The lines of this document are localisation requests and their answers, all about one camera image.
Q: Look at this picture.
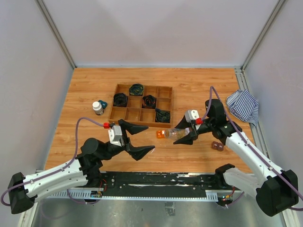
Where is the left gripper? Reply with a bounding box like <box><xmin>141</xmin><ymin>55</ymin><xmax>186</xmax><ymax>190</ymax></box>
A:
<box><xmin>99</xmin><ymin>120</ymin><xmax>155</xmax><ymax>160</ymax></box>

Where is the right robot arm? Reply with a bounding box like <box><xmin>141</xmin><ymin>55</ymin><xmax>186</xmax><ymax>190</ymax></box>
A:
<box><xmin>174</xmin><ymin>99</ymin><xmax>299</xmax><ymax>217</ymax></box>

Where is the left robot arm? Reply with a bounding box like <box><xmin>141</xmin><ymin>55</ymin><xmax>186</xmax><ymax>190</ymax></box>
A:
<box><xmin>0</xmin><ymin>119</ymin><xmax>155</xmax><ymax>214</ymax></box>

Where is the orange pill box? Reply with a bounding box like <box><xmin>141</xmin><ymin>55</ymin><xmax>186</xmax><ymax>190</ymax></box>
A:
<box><xmin>156</xmin><ymin>130</ymin><xmax>166</xmax><ymax>139</ymax></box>

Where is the wooden compartment tray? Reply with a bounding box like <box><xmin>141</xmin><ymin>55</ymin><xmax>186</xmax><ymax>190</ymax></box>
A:
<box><xmin>109</xmin><ymin>84</ymin><xmax>173</xmax><ymax>128</ymax></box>

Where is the brown pill box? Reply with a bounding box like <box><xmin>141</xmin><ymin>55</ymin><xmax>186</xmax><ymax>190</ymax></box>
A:
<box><xmin>211</xmin><ymin>141</ymin><xmax>224</xmax><ymax>151</ymax></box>

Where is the white cap pill bottle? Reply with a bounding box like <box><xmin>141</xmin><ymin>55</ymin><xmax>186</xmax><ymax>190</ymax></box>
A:
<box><xmin>92</xmin><ymin>101</ymin><xmax>104</xmax><ymax>115</ymax></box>

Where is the striped cloth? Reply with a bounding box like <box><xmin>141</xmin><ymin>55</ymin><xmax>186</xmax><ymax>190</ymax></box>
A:
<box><xmin>225</xmin><ymin>89</ymin><xmax>259</xmax><ymax>127</ymax></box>

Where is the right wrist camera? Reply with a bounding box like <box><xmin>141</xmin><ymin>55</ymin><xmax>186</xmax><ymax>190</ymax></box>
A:
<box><xmin>185</xmin><ymin>110</ymin><xmax>200</xmax><ymax>123</ymax></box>

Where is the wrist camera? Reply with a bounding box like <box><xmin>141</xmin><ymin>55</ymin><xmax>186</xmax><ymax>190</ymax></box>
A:
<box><xmin>108</xmin><ymin>125</ymin><xmax>123</xmax><ymax>147</ymax></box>
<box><xmin>185</xmin><ymin>110</ymin><xmax>200</xmax><ymax>123</ymax></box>

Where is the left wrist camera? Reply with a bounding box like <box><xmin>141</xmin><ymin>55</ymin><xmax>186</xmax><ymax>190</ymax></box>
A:
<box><xmin>108</xmin><ymin>125</ymin><xmax>123</xmax><ymax>147</ymax></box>

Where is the black coiled cable right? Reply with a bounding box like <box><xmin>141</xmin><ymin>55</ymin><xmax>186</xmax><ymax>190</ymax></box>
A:
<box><xmin>155</xmin><ymin>108</ymin><xmax>171</xmax><ymax>123</ymax></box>

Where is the black red coiled cable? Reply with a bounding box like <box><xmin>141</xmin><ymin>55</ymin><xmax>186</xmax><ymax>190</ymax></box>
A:
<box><xmin>142</xmin><ymin>94</ymin><xmax>157</xmax><ymax>109</ymax></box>

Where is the black coiled cable left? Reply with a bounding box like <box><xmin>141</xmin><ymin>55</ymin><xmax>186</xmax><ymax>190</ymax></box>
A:
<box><xmin>112</xmin><ymin>92</ymin><xmax>129</xmax><ymax>106</ymax></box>

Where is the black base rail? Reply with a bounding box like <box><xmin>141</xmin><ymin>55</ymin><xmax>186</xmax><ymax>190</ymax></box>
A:
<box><xmin>66</xmin><ymin>171</ymin><xmax>244</xmax><ymax>201</ymax></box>

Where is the black green coiled cable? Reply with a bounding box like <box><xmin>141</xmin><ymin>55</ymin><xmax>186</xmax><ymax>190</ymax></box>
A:
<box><xmin>129</xmin><ymin>83</ymin><xmax>145</xmax><ymax>96</ymax></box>

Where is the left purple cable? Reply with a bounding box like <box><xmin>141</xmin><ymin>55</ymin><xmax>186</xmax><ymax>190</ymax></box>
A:
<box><xmin>0</xmin><ymin>117</ymin><xmax>110</xmax><ymax>206</ymax></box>

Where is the purple cable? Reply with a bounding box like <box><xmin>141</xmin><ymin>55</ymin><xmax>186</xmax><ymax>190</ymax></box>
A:
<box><xmin>0</xmin><ymin>117</ymin><xmax>110</xmax><ymax>206</ymax></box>
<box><xmin>195</xmin><ymin>86</ymin><xmax>303</xmax><ymax>211</ymax></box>

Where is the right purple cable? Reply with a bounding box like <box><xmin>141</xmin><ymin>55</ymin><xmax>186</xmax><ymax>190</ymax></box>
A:
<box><xmin>195</xmin><ymin>86</ymin><xmax>303</xmax><ymax>211</ymax></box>

